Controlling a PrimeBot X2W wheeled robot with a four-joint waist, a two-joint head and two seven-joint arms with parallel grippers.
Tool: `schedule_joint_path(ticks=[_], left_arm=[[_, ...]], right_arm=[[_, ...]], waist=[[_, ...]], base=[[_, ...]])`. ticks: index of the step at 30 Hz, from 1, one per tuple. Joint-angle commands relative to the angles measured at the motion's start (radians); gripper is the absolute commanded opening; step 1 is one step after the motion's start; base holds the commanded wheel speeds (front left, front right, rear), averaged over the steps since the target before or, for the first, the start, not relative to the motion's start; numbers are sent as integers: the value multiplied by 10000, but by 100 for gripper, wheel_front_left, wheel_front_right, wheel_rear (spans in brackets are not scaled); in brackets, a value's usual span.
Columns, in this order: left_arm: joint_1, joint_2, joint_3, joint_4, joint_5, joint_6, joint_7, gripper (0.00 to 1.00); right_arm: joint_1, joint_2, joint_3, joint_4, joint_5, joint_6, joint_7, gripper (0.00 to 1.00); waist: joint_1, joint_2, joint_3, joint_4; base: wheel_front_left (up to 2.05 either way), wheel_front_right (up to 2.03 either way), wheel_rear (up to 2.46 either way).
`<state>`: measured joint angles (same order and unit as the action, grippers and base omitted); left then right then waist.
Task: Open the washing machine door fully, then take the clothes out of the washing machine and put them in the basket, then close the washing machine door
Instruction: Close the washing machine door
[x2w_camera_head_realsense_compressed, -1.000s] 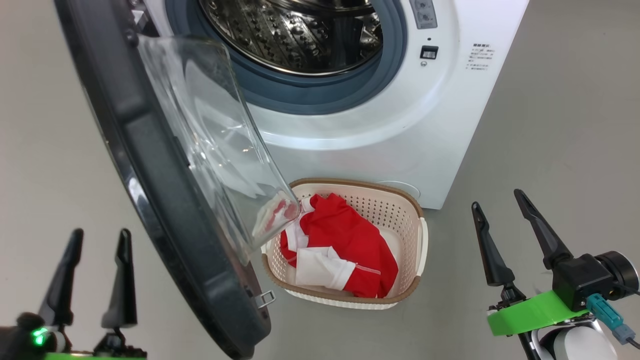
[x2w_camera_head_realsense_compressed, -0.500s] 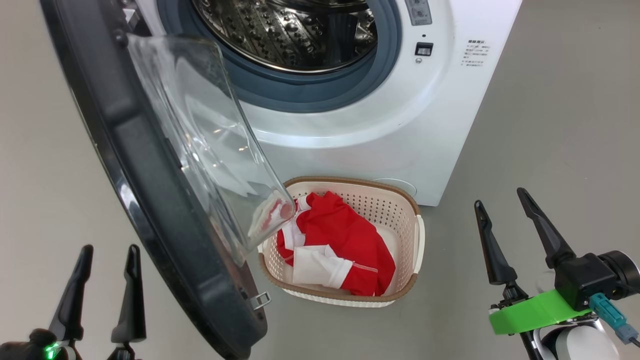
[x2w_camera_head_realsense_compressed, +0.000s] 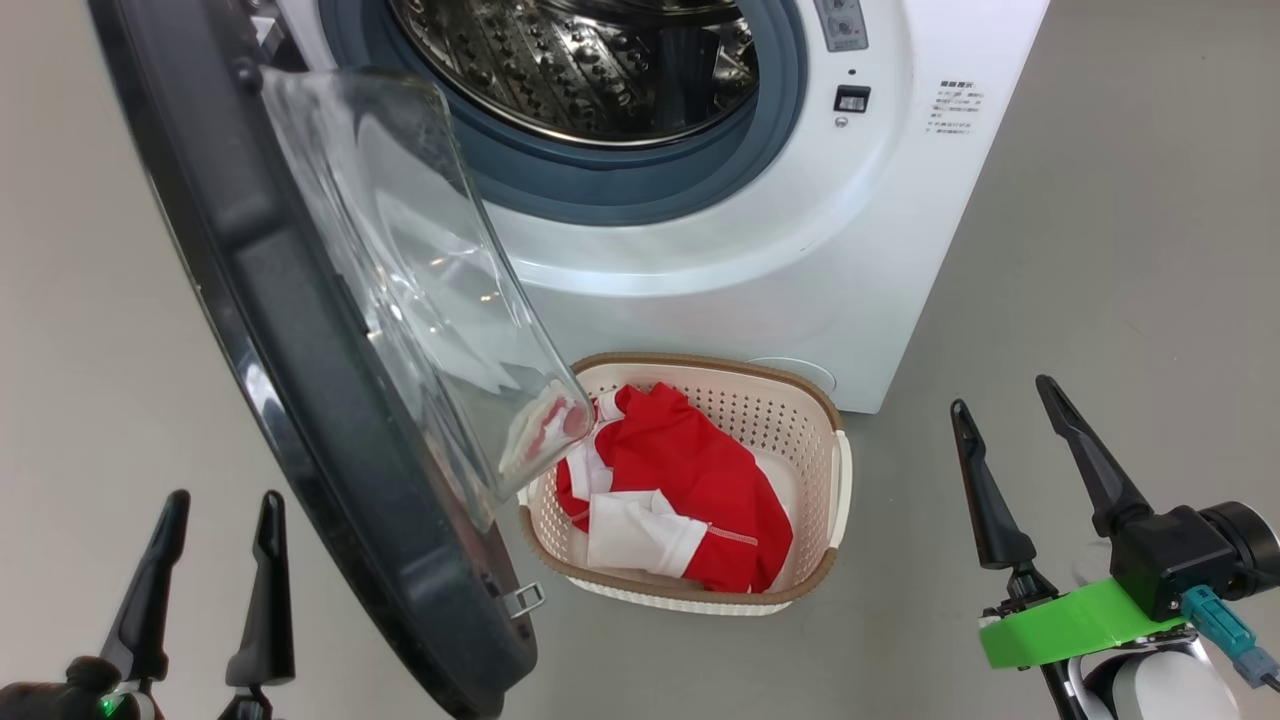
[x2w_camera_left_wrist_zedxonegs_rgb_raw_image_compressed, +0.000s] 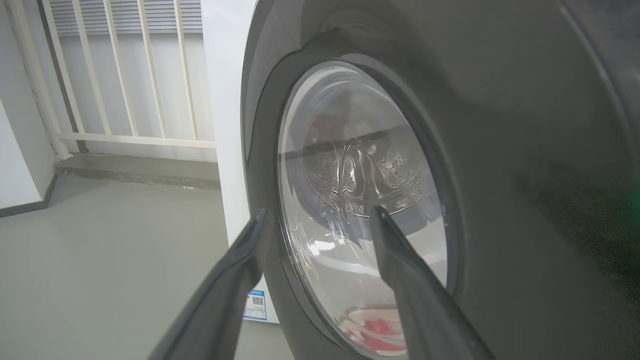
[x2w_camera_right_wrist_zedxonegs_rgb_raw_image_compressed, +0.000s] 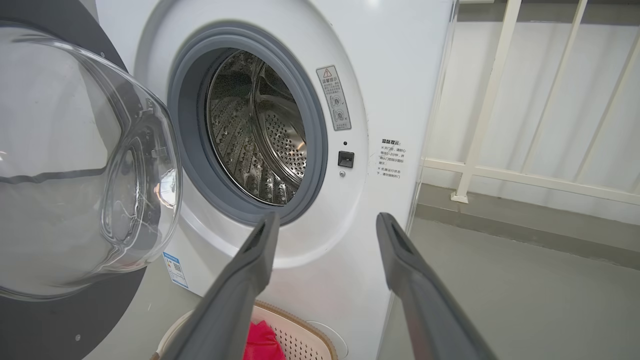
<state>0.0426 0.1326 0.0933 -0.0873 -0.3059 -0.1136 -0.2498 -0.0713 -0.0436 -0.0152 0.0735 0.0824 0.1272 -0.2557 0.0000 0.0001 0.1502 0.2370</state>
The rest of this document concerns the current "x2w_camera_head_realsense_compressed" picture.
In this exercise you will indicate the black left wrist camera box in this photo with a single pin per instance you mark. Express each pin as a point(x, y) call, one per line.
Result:
point(50, 695)

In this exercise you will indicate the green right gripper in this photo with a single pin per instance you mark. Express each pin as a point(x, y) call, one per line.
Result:
point(1070, 625)

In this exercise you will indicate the dark grey glass washer door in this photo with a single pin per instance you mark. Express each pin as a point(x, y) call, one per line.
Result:
point(290, 330)

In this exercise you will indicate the cream perforated laundry basket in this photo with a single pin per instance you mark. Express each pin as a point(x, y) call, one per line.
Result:
point(810, 450)

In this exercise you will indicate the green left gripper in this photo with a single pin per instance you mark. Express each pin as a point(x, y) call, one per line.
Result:
point(135, 705)

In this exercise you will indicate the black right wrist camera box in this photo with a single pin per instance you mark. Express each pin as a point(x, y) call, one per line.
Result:
point(1170, 560)

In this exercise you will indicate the red and white garment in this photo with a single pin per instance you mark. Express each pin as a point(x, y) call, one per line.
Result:
point(690, 480)

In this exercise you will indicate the white front-load washing machine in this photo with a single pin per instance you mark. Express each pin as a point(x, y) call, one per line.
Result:
point(860, 250)

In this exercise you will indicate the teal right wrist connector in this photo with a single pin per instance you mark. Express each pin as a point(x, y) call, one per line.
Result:
point(1225, 630)

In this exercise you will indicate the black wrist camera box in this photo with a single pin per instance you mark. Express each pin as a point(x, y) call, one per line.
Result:
point(1170, 560)
point(50, 695)

